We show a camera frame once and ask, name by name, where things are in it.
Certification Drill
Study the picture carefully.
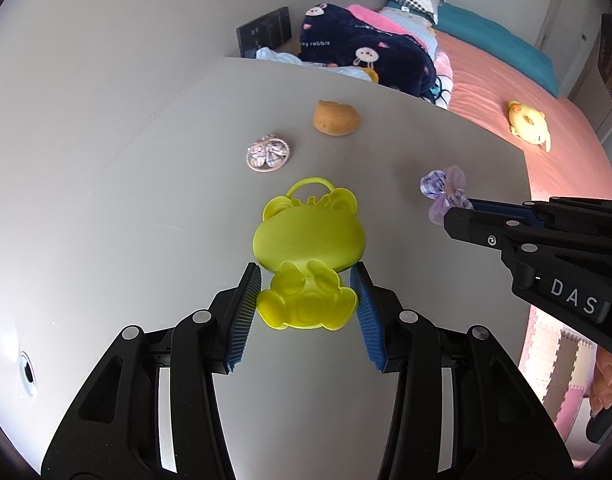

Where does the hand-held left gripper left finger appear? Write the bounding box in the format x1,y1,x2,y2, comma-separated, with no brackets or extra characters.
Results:
40,261,263,480

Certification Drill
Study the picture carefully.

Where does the pastel foam floor mat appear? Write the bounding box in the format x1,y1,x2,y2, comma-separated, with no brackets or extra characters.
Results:
526,307,607,466

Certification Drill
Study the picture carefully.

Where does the teal blanket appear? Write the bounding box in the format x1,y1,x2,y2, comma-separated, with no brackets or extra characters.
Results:
433,2,559,98

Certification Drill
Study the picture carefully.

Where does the light blue blanket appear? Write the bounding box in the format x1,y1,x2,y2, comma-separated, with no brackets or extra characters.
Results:
386,7,437,53

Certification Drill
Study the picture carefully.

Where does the penguin printed cloth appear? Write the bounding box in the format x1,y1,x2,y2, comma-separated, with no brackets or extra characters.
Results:
428,52,455,109

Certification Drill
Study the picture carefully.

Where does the pink bed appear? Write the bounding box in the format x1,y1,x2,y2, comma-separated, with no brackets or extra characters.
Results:
431,30,612,376

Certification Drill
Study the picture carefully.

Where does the purple plaid scrunchie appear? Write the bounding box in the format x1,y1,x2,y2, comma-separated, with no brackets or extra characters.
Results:
420,165,476,226

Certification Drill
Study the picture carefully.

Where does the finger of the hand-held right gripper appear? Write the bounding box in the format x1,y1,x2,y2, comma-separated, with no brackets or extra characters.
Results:
443,207,542,266
468,196,612,228

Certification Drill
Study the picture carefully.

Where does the silver round flower ornament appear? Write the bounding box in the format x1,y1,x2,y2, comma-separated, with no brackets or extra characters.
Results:
246,131,291,175

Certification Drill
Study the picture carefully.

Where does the black wall switch panel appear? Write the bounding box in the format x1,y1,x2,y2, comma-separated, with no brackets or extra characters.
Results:
236,6,291,59

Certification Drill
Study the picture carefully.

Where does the desk cable grommet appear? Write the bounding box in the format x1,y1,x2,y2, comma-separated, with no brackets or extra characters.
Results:
18,352,38,399

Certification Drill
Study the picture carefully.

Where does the person's right hand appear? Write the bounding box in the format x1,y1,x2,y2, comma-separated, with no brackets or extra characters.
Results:
588,347,612,411

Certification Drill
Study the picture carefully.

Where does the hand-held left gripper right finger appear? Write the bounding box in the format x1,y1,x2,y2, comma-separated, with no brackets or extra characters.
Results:
349,262,572,480

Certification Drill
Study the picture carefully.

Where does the yellow duck plush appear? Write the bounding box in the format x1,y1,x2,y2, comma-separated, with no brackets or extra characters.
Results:
507,101,553,153

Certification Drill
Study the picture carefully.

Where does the navy printed blanket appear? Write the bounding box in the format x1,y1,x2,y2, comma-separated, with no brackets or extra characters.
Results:
300,4,437,98

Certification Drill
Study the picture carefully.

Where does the yellow-green frog toy case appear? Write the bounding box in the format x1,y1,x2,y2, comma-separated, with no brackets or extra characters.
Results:
251,176,367,332

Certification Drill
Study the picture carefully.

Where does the pink blanket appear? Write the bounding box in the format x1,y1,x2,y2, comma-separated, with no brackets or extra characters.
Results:
348,4,419,46

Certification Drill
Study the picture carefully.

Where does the white and blue baby cloth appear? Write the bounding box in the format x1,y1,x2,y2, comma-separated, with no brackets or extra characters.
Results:
256,47,380,84

